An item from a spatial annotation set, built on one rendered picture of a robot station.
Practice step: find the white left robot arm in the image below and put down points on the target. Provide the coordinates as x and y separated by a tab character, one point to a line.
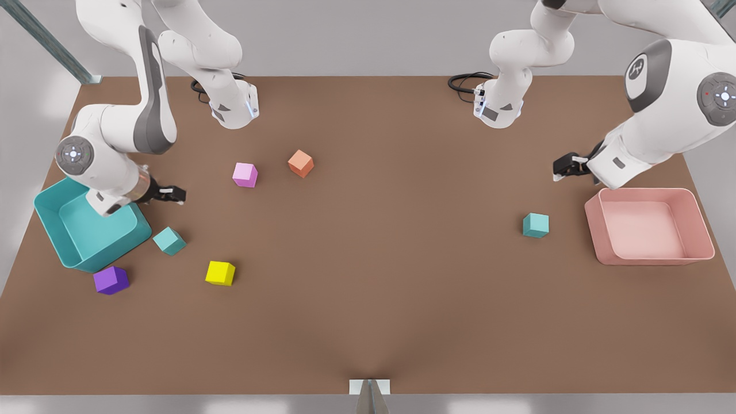
667	86

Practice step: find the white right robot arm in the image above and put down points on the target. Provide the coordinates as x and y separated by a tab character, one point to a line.
118	123

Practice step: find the teal cube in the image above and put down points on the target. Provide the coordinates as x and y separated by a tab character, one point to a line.
169	241
536	225

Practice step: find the teal plastic bin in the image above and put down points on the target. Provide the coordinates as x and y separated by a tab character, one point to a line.
92	230

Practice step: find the pink cube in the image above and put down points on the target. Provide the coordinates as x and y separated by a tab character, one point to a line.
245	175

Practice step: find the purple cube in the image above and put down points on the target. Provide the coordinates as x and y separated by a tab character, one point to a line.
111	280

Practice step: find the pink plastic bin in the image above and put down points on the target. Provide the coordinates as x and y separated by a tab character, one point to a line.
650	227

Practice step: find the yellow cube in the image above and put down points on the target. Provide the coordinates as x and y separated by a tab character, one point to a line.
220	273

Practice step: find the orange cube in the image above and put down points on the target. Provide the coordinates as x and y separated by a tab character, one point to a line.
301	163

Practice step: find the silver frame post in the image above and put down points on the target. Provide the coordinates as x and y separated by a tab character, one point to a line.
52	41
723	7
370	397

